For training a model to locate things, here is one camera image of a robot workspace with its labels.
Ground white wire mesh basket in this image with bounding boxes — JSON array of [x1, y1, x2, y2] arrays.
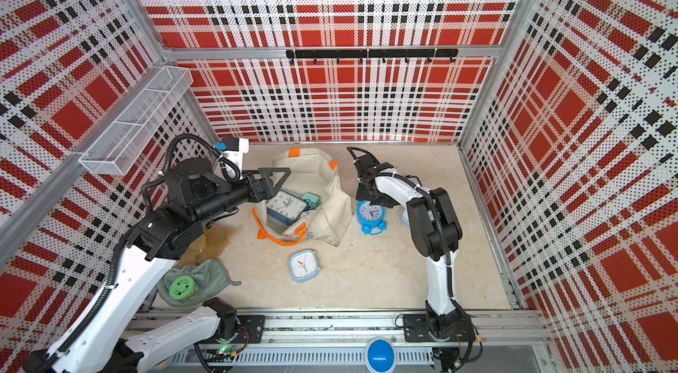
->
[[79, 66, 192, 176]]

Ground black hook rail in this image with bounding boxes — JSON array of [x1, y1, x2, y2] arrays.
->
[[285, 48, 459, 62]]

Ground light blue square alarm clock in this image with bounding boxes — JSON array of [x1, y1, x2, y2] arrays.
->
[[288, 249, 321, 283]]

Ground blue round twin-bell alarm clock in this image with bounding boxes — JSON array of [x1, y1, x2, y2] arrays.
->
[[357, 201, 387, 235]]

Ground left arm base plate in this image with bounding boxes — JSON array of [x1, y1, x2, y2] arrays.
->
[[209, 315, 266, 344]]

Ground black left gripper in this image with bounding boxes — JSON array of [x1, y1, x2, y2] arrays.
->
[[193, 167, 290, 225]]

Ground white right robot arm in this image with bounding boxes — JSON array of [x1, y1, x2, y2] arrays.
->
[[347, 146, 474, 341]]

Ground beige canvas bag orange handles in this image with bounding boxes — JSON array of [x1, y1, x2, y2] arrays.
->
[[252, 147, 352, 247]]

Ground blue round button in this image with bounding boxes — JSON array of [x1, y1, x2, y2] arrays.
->
[[364, 337, 397, 373]]

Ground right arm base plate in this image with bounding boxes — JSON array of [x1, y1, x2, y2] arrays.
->
[[403, 311, 476, 342]]

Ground teal small clock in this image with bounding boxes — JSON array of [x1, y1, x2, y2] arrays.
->
[[302, 192, 321, 211]]

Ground brown teddy bear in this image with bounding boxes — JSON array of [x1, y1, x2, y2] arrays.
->
[[175, 224, 236, 268]]

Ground dark blue square alarm clock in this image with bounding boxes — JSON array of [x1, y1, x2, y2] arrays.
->
[[266, 191, 307, 226]]

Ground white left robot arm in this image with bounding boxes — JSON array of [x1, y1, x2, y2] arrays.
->
[[22, 158, 291, 372]]

